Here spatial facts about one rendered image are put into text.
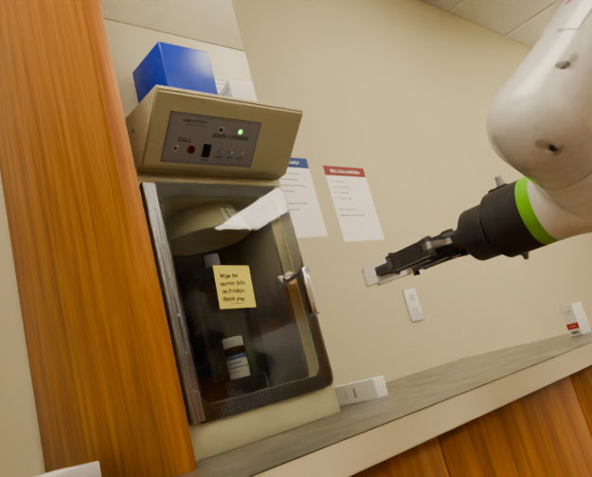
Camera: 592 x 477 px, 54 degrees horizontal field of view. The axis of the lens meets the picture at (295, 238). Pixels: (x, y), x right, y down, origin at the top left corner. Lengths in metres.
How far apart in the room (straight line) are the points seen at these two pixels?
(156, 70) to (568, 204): 0.66
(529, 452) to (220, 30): 0.99
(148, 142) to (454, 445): 0.66
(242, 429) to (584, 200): 0.61
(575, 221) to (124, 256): 0.59
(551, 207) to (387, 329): 1.27
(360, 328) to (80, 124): 1.15
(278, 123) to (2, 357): 0.70
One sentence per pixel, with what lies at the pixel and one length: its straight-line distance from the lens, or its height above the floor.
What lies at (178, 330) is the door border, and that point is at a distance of 0.94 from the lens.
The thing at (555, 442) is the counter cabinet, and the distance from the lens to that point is 1.17.
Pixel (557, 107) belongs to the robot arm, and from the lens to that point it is 0.65.
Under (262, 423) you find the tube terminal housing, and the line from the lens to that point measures 1.02.
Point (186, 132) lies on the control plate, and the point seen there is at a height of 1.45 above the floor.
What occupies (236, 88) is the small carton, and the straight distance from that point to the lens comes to 1.13.
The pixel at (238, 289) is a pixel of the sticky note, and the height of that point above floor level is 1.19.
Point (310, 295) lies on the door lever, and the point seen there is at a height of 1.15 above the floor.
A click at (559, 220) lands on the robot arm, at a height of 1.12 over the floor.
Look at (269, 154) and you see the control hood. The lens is 1.14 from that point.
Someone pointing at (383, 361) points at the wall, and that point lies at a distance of 1.91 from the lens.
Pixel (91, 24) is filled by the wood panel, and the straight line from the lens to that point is 1.02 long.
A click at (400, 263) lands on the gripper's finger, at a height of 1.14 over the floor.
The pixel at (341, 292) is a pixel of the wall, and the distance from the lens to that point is 1.84.
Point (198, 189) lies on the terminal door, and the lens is 1.05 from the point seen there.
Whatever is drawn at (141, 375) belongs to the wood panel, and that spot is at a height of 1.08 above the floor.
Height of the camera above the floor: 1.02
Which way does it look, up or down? 13 degrees up
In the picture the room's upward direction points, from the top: 15 degrees counter-clockwise
